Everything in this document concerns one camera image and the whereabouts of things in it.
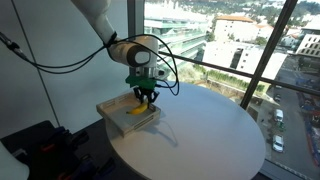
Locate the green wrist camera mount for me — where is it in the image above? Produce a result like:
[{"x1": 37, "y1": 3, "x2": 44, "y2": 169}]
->
[{"x1": 125, "y1": 75, "x2": 156, "y2": 90}]

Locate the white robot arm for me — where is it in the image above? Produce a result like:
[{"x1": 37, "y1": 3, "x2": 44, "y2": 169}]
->
[{"x1": 71, "y1": 0, "x2": 164, "y2": 104}]

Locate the black blue clamp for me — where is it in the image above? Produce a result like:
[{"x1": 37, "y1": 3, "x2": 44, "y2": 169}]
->
[{"x1": 65, "y1": 155, "x2": 116, "y2": 180}]

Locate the yellow banana plush toy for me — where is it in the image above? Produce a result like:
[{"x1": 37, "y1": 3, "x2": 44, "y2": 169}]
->
[{"x1": 128, "y1": 103, "x2": 148, "y2": 115}]

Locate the light wooden tray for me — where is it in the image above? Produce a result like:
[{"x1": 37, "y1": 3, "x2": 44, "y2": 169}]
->
[{"x1": 96, "y1": 92, "x2": 161, "y2": 137}]

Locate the round white table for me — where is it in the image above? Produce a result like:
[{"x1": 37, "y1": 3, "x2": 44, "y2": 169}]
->
[{"x1": 106, "y1": 83, "x2": 266, "y2": 180}]

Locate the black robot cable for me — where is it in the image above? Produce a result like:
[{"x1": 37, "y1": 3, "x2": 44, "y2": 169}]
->
[{"x1": 0, "y1": 31, "x2": 180, "y2": 97}]

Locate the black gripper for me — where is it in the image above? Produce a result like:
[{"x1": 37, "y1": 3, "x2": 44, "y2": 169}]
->
[{"x1": 133, "y1": 87, "x2": 159, "y2": 105}]

